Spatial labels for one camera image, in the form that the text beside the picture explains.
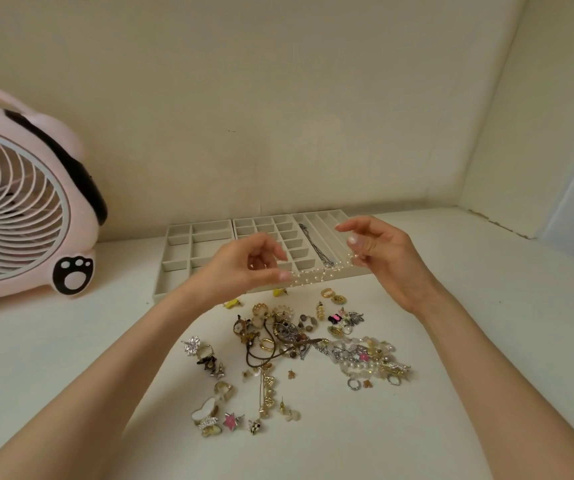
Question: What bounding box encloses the person's left hand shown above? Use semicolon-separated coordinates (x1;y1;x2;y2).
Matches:
179;232;293;311

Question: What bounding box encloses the pile of mixed jewelry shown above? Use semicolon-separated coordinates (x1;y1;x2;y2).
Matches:
181;287;412;439

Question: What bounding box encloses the person's right hand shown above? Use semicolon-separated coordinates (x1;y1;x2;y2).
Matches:
336;215;440;315

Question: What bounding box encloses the pink animal-shaped desk fan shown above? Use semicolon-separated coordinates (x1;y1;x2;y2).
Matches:
0;74;109;321

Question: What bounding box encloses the grey earring grid tray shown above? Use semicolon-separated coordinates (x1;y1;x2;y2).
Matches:
231;214;320;295

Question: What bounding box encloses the brown cord necklace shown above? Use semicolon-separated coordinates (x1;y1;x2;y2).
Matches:
244;319;326;369

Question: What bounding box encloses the grey necklace tray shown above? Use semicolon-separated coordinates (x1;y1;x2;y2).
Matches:
292;209;374;281

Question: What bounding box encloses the person's right forearm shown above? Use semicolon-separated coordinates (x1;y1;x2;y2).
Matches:
414;287;574;480

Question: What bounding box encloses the silver chain necklace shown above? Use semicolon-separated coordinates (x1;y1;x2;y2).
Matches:
298;223;336;269

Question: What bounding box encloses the grey bracelet tray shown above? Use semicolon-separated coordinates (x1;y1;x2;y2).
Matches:
152;219;235;305

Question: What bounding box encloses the white table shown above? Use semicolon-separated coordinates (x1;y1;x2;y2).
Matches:
0;207;574;480

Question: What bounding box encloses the small pearl bead necklace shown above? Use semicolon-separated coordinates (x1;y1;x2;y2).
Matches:
277;252;360;287

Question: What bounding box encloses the person's left forearm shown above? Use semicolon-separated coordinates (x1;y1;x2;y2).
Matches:
0;287;205;480

